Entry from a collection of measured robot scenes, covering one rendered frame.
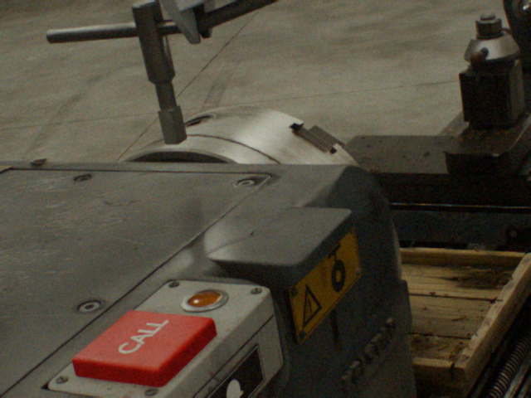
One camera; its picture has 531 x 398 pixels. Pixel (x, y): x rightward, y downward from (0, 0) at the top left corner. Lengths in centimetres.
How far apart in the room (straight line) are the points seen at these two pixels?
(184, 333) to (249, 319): 5
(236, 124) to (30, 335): 45
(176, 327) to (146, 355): 3
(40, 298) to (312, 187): 22
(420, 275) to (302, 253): 81
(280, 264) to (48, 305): 15
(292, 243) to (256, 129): 35
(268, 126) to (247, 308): 45
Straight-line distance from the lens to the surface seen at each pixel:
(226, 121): 109
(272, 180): 86
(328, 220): 76
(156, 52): 87
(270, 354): 68
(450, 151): 157
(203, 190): 86
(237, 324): 64
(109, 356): 61
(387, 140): 180
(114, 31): 89
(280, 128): 109
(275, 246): 74
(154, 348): 61
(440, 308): 143
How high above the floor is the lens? 154
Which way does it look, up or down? 21 degrees down
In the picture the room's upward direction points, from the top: 10 degrees counter-clockwise
